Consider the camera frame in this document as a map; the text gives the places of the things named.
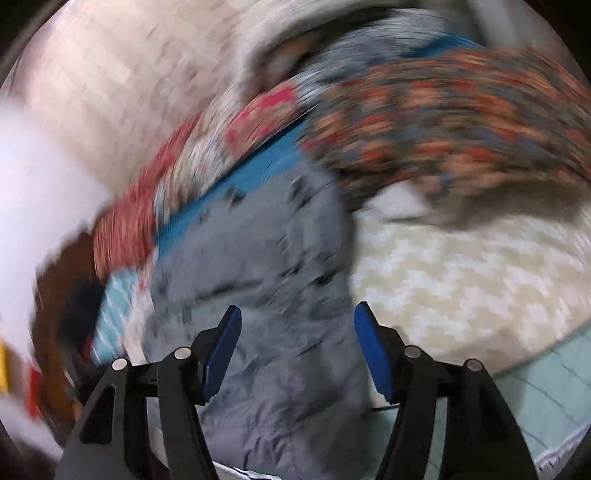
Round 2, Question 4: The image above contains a grey puffer jacket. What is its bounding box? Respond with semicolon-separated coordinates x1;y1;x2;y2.
141;159;376;480

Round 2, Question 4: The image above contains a teal wave print pillow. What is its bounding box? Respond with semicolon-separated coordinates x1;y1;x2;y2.
90;268;145;365

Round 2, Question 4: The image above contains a zigzag patterned bed cover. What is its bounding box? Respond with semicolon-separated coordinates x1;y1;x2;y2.
152;37;591;480

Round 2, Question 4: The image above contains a beige patterned curtain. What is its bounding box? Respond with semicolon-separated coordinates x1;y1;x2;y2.
18;0;243;190

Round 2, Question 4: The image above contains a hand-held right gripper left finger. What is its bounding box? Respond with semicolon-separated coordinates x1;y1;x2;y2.
54;305;243;480

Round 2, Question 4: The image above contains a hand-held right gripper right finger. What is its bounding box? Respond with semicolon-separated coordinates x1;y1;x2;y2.
353;301;540;480

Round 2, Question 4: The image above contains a navy fluffy garment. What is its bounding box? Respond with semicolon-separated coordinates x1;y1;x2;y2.
60;276;105;354

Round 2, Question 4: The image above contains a cream dash print blanket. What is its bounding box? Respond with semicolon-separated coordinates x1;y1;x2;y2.
235;0;485;95

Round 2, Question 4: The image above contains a patchwork floral quilt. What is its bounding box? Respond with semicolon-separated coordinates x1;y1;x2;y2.
90;9;490;278

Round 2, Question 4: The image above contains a dark floral cloth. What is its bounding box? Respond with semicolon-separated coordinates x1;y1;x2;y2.
298;46;591;228

